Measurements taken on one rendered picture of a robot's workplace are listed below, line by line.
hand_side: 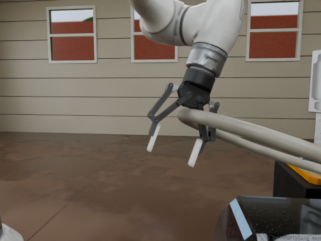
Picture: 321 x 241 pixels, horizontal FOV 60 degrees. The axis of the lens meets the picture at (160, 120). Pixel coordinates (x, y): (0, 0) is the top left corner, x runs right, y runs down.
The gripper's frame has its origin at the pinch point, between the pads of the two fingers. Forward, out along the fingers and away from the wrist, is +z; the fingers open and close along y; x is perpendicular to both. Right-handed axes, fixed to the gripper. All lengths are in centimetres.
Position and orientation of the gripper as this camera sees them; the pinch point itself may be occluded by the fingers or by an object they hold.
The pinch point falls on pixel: (172, 150)
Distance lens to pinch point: 68.0
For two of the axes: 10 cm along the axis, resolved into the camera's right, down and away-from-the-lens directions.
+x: -1.8, -0.3, 9.8
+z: -3.5, 9.4, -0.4
